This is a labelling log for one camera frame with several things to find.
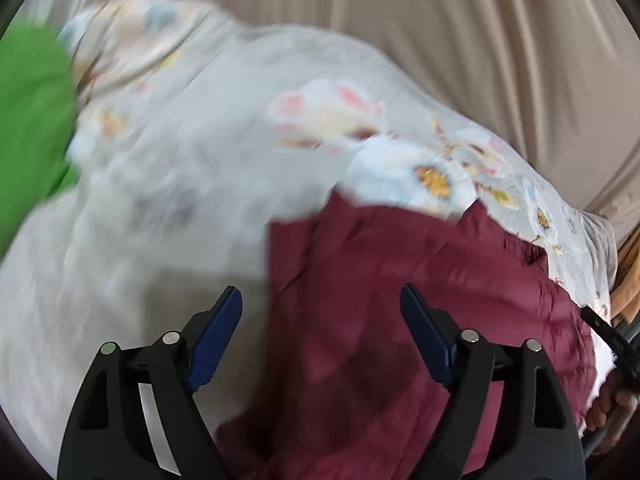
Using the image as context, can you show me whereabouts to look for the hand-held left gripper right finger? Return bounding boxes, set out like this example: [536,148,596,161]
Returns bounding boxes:
[400,282,587,480]

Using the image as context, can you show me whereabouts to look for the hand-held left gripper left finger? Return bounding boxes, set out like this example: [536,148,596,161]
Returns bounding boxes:
[56,286,243,480]

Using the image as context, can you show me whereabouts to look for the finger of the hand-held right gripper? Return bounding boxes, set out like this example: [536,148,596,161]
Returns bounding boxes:
[580,305,632,358]

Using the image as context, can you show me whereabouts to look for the maroon puffer jacket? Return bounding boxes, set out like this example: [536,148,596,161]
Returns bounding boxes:
[215,192,598,480]

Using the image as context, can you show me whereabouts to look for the green cloth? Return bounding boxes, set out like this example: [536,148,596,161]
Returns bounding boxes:
[0,20,82,257]

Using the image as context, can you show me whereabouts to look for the white floral blanket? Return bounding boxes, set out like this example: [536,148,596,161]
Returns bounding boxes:
[0,0,618,480]

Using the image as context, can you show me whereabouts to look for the beige bed sheet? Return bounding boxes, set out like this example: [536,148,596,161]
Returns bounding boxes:
[165,0,640,248]

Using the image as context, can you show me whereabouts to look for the person's right hand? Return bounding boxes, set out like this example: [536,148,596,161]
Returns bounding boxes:
[584,372,640,453]

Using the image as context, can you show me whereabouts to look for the orange hanging garment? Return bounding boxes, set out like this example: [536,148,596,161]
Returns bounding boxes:
[610,230,640,328]

